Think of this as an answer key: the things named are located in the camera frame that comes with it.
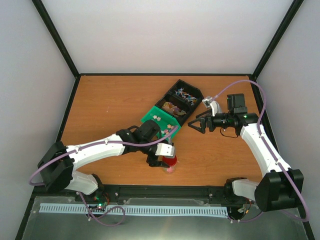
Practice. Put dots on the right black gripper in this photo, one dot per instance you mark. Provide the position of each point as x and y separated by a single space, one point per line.
208 119

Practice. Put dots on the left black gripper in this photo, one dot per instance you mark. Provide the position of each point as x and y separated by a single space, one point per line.
154 162

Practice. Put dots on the red jar lid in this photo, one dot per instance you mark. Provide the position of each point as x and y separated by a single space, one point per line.
170 161

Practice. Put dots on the clear plastic jar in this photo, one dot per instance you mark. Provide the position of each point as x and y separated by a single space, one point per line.
170 170

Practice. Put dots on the black bin with popsicle candies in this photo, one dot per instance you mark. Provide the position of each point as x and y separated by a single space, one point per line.
176 107

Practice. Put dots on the green plastic candy bin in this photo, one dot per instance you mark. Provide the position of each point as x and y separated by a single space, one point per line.
164 120

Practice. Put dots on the black bin with lollipops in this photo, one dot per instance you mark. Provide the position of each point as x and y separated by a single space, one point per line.
186 92

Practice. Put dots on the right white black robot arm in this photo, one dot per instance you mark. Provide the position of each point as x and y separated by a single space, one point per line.
246 126

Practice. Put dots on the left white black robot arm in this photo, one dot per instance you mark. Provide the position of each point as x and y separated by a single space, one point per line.
58 168

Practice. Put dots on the metal sheet panel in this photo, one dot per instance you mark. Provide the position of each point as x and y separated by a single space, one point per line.
256 225

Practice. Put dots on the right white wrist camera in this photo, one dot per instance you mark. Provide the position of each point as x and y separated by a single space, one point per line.
212 105

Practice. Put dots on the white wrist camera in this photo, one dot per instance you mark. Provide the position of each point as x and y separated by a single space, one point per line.
212 105
166 150

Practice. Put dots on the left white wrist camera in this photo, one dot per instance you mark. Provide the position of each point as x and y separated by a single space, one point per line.
166 150

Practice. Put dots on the black aluminium frame rail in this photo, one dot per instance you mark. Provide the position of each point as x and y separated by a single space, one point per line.
160 191

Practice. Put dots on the light blue slotted cable duct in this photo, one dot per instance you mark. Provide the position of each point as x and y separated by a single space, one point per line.
136 210

